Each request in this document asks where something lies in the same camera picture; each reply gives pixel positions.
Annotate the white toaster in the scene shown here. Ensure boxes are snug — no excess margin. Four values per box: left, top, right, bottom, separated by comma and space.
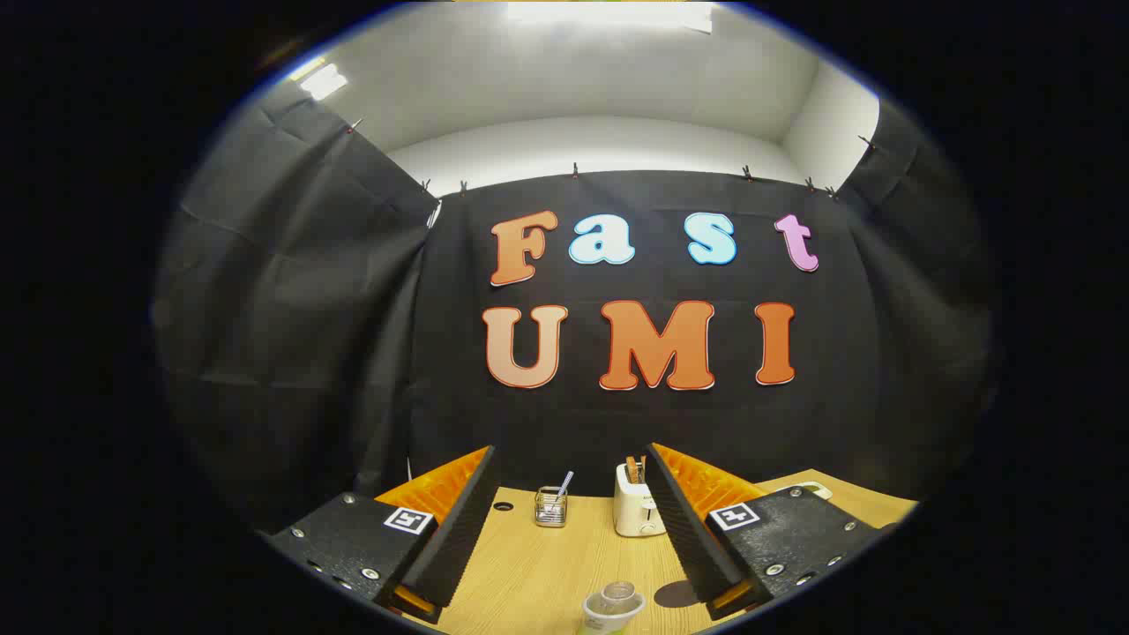
614, 463, 667, 538

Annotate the small ceiling light panel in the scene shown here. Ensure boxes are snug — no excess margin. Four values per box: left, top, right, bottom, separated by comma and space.
291, 57, 350, 101

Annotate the large ceiling light panel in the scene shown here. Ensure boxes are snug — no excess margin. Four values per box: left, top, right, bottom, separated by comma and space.
505, 0, 715, 34

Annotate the black backdrop cloth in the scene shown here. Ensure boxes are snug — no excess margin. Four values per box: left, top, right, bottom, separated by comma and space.
150, 79, 1002, 530

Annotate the wooden table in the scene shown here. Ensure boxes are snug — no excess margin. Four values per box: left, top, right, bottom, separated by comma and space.
432, 470, 918, 635

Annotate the clear plastic juice bottle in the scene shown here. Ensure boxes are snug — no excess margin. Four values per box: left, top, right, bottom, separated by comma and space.
582, 580, 647, 635

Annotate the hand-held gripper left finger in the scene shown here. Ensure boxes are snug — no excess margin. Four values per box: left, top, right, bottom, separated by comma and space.
260, 445, 497, 624

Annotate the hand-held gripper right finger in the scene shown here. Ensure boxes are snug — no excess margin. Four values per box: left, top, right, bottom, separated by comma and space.
645, 442, 887, 623

